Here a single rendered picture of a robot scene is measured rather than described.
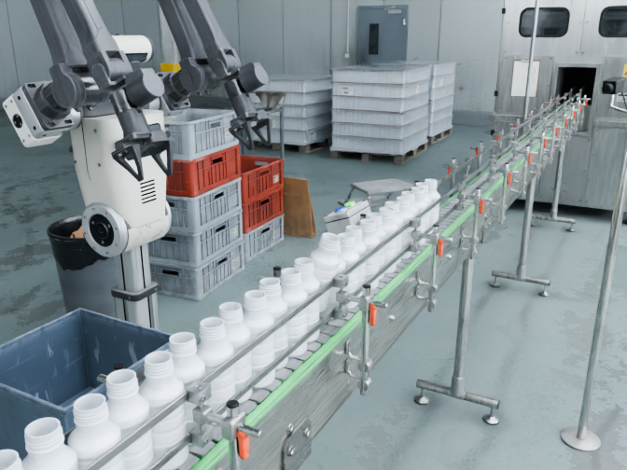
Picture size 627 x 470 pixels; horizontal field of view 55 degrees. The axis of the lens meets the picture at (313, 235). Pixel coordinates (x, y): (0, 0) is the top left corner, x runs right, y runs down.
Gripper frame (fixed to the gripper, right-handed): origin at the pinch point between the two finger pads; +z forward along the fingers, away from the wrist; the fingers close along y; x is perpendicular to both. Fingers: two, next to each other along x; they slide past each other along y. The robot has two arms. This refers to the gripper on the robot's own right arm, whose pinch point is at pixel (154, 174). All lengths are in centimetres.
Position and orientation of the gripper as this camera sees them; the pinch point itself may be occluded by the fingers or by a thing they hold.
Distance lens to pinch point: 139.5
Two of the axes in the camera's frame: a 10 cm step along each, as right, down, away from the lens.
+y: 4.3, -2.0, 8.8
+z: 3.7, 9.3, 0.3
